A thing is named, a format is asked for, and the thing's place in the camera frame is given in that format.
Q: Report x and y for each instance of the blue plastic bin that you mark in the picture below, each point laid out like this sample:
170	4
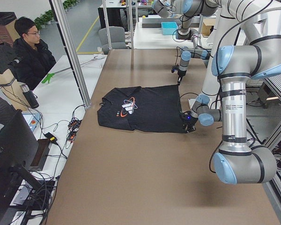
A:
169	28

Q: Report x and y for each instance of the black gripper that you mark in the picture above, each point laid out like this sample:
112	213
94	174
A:
192	122
180	73

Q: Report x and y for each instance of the aluminium frame post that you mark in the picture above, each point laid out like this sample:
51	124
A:
66	37

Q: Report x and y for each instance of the black power adapter yellow label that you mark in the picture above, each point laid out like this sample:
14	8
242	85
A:
51	137

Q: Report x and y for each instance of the black Huawei monitor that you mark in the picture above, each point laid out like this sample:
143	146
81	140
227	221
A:
18	147

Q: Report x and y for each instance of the red black power strip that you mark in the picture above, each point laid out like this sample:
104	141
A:
73	128

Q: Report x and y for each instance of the grey office chair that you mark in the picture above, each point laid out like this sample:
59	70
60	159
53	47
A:
117	35

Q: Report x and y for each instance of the black printed t-shirt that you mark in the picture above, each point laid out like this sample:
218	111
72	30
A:
147	109

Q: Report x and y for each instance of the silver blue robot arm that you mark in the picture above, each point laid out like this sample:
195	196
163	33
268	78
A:
237	161
246	38

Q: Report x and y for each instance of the metal reacher grabber tool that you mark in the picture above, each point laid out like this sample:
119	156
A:
50	75

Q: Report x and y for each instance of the blue teach pendant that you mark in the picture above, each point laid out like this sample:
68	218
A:
32	119

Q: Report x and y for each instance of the black water bottle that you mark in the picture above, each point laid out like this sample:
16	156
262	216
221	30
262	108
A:
28	94

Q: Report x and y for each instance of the seated man in black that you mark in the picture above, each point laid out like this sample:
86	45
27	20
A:
35	58

